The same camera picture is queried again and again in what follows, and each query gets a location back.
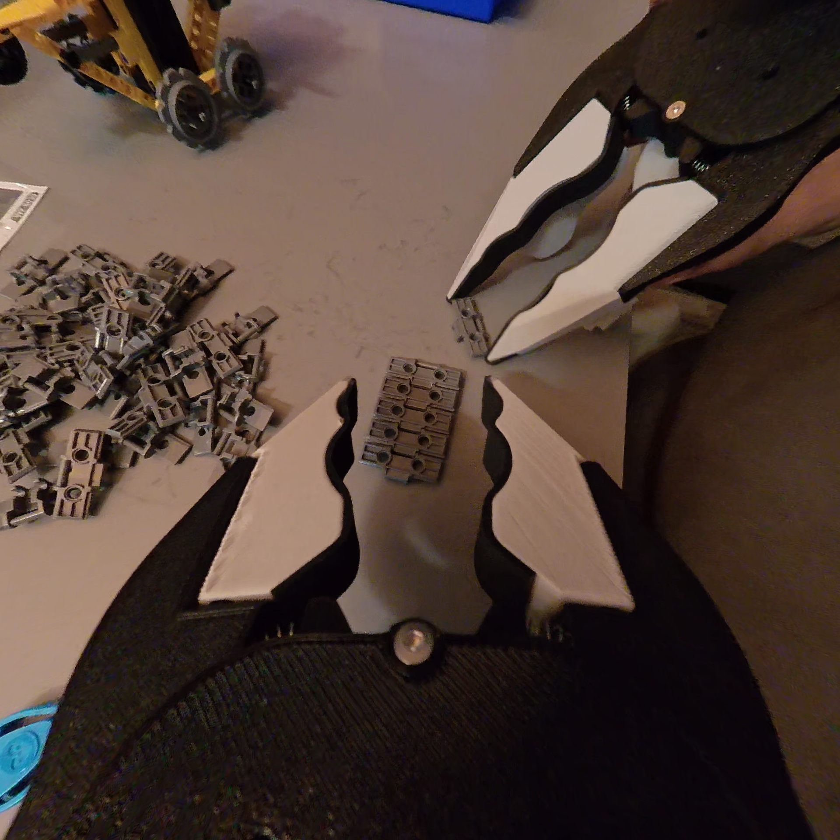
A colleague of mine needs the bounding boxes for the assembled grey track strip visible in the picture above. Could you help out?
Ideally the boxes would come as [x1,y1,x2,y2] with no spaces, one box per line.
[362,356,463,485]

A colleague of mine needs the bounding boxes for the blue plastic bin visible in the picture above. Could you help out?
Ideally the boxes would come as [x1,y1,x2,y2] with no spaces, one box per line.
[379,0,503,24]

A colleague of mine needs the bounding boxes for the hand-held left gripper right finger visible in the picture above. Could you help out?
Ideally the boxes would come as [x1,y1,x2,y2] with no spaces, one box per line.
[472,375,637,632]

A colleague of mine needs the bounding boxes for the single grey track link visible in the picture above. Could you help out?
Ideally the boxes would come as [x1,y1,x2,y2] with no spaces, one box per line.
[451,297,492,358]

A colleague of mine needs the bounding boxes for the yellow black toy brick vehicle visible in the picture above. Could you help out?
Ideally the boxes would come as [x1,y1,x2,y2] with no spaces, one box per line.
[0,0,269,151]

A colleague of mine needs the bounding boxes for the yellow grey sticker sheet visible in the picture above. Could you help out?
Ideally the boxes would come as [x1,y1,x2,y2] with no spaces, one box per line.
[0,182,50,253]

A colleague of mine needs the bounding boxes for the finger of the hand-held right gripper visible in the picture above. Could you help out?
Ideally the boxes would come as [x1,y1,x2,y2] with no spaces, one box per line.
[486,176,719,364]
[446,97,624,303]

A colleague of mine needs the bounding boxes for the pile of grey track links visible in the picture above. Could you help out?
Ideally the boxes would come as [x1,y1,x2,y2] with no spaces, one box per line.
[0,244,278,531]

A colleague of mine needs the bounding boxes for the light blue plastic tool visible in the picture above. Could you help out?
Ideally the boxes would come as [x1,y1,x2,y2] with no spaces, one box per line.
[0,701,61,809]

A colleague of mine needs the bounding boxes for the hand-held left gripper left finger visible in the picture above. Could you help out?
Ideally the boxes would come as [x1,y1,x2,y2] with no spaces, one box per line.
[197,377,363,611]

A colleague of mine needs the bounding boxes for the person's right hand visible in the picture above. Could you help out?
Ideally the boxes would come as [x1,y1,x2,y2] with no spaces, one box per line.
[656,141,840,286]

